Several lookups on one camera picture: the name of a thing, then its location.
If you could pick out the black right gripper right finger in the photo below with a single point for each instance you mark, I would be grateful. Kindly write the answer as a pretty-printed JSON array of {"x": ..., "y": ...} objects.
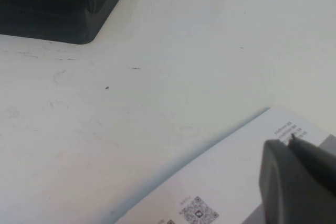
[{"x": 315, "y": 161}]

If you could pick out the white box with QR code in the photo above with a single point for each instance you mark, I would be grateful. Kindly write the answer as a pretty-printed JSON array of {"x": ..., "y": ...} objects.
[{"x": 223, "y": 169}]

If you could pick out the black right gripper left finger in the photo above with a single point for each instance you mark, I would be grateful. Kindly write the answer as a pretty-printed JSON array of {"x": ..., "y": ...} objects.
[{"x": 288, "y": 187}]

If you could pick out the black plastic drip tray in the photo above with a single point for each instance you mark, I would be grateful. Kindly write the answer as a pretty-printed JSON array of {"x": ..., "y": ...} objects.
[{"x": 52, "y": 11}]

